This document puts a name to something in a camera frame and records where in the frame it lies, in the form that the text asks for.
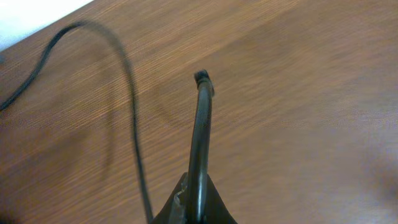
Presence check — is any thin black USB cable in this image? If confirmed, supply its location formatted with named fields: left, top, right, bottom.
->
left=0, top=20, right=155, bottom=224

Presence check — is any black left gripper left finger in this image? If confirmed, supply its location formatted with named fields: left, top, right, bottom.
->
left=151, top=172, right=188, bottom=224

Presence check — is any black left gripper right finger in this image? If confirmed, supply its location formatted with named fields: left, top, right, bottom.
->
left=203, top=175, right=237, bottom=224

